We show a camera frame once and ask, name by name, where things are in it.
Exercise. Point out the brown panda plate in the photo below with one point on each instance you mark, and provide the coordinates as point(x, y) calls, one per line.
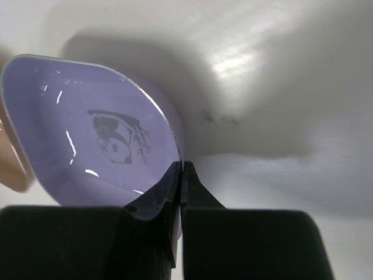
point(15, 171)

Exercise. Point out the purple panda plate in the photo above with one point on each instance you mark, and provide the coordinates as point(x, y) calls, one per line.
point(92, 135)

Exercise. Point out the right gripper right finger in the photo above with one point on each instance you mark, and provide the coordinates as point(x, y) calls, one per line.
point(221, 243)

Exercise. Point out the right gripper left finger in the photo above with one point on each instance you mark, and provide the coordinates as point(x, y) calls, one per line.
point(136, 241)

